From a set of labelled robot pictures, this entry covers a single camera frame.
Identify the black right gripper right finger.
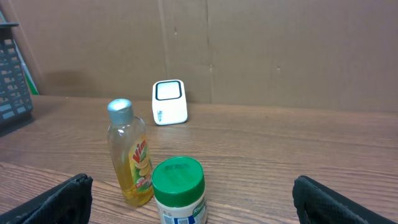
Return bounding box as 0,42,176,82
292,175,395,224

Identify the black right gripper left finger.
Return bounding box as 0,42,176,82
1,174,93,224

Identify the yellow dish soap bottle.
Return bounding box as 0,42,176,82
107,98,154,207

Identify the green lid jar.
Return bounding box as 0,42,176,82
152,156,208,224

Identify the white barcode scanner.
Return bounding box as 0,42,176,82
152,80,188,126

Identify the dark grey plastic basket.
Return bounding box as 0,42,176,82
1,22,33,126

